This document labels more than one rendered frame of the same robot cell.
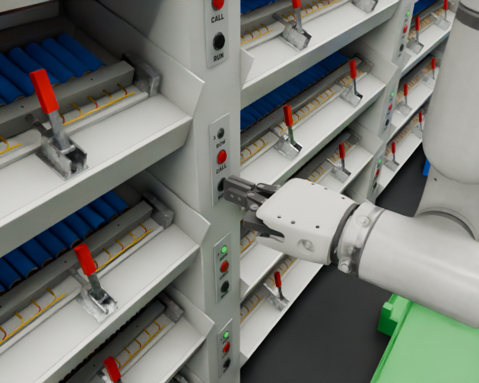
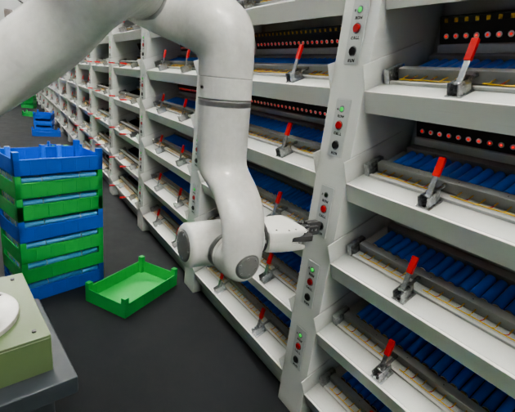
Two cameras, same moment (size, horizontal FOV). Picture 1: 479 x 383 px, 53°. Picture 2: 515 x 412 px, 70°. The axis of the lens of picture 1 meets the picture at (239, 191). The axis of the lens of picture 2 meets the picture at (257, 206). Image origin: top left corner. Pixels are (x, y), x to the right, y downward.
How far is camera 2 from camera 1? 104 cm
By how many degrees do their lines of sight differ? 95
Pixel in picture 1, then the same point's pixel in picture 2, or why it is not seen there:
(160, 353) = (285, 292)
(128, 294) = not seen: hidden behind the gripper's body
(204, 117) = (321, 178)
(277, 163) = (383, 287)
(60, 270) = (284, 203)
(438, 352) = not seen: outside the picture
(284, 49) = (411, 199)
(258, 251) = (359, 351)
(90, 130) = (301, 155)
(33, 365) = not seen: hidden behind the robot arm
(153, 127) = (306, 165)
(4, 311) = (270, 197)
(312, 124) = (463, 325)
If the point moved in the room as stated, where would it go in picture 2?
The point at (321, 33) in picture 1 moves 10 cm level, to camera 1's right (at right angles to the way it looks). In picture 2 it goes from (467, 221) to (478, 241)
